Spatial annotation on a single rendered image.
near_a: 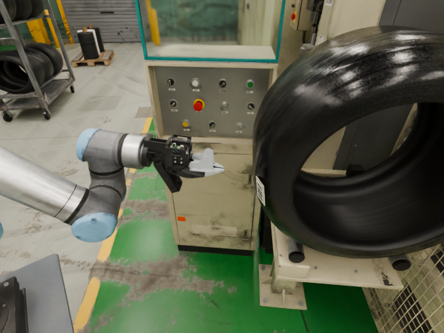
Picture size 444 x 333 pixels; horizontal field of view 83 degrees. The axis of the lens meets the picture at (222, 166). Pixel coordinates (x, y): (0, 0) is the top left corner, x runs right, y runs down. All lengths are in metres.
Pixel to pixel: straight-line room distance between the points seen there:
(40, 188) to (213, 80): 0.79
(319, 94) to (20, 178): 0.60
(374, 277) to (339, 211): 0.21
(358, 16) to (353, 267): 0.72
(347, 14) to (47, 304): 1.33
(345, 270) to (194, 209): 0.91
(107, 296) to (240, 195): 1.01
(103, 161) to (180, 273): 1.22
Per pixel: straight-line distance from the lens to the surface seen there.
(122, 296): 1.80
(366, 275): 0.93
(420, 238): 0.78
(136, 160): 0.66
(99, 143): 0.69
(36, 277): 1.28
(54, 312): 1.16
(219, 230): 1.64
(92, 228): 0.66
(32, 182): 0.64
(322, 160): 1.01
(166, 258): 1.87
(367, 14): 0.87
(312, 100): 0.50
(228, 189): 1.39
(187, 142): 0.65
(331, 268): 0.91
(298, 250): 0.76
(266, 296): 1.70
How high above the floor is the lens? 1.51
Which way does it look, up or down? 35 degrees down
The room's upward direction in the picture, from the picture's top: straight up
